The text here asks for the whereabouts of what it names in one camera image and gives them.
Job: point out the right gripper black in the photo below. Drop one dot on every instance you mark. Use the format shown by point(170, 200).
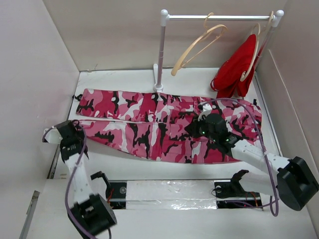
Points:
point(192, 128)

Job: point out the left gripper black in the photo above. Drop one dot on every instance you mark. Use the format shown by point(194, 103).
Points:
point(80, 134)

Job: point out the pink camouflage trousers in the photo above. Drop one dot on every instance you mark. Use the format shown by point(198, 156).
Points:
point(152, 125)

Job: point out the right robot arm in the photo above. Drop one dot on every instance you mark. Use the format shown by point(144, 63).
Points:
point(289, 179)

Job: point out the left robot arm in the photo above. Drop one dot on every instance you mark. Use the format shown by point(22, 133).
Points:
point(88, 211)

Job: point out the wooden hanger with red garment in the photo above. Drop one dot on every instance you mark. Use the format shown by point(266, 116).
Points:
point(256, 30)

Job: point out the red garment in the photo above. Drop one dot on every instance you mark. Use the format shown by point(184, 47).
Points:
point(227, 80)

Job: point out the silver tape strip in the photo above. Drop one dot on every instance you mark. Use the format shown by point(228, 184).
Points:
point(170, 195)

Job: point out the white clothes rack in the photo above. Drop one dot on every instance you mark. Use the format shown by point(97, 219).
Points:
point(165, 17)

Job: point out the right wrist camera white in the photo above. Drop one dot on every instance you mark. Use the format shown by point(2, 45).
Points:
point(205, 110)

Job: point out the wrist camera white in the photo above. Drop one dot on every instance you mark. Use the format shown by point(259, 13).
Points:
point(205, 110)
point(51, 135)

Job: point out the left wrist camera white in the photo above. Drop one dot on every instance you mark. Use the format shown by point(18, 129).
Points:
point(51, 135)

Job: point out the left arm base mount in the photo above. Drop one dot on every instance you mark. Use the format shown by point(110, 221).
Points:
point(115, 191)

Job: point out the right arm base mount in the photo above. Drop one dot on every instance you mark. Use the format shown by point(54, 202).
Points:
point(229, 194)

